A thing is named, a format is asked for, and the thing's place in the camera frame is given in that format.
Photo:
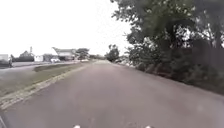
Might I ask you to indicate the row of trees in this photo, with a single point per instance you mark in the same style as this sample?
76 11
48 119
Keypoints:
173 36

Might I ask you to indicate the grey asphalt road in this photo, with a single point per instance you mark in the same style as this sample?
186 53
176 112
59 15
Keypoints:
113 96

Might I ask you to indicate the tree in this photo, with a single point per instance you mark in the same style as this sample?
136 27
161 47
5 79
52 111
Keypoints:
112 53
82 53

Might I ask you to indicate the pale gravel edge strip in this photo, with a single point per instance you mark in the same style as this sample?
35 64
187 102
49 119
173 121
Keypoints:
23 94

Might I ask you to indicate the white vehicle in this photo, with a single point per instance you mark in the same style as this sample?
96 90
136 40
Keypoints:
55 60

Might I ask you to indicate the grey side road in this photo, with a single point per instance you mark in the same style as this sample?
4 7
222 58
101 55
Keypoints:
20 66

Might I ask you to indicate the building with pale roof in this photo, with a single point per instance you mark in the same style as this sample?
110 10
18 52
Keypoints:
65 53

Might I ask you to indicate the dark building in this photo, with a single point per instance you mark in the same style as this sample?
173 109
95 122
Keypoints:
25 56

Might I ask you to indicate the grass verge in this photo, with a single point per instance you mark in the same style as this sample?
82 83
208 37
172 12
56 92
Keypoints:
30 77

